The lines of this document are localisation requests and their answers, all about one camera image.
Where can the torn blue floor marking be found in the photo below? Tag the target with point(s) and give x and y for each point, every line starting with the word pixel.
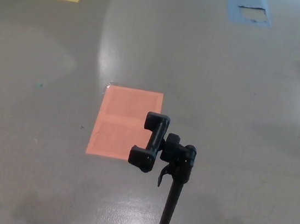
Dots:
pixel 233 7

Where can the orange floor marking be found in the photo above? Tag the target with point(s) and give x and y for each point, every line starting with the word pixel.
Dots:
pixel 122 114

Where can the black phone stand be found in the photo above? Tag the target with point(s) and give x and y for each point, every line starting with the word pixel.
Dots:
pixel 176 198

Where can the small green floor scrap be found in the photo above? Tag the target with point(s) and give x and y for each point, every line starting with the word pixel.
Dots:
pixel 38 84

